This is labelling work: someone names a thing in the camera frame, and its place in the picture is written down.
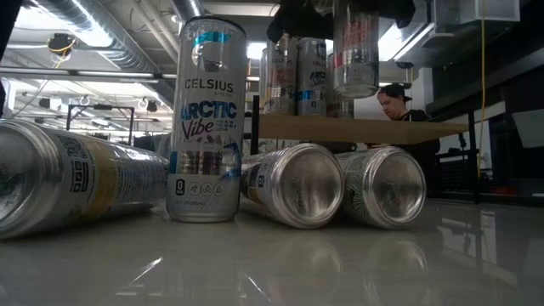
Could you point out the black desk frame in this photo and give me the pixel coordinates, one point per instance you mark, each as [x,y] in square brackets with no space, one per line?
[489,81]

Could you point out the person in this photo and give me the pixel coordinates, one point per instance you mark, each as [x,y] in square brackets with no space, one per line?
[395,104]

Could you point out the white Celsius beverage can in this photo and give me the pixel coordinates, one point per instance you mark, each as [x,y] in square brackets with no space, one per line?
[64,178]
[391,187]

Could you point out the white glossy table sheet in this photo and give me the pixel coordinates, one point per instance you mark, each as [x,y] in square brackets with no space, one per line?
[272,263]

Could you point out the white Celsius Peach Vibe can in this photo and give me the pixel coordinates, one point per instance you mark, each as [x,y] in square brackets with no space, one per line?
[356,64]

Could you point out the silver ventilation duct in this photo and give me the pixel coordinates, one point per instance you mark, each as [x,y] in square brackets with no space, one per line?
[127,55]

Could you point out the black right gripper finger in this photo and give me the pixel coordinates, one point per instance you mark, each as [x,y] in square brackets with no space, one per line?
[297,23]

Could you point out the wooden tray board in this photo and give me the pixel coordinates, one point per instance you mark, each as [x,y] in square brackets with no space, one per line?
[361,129]

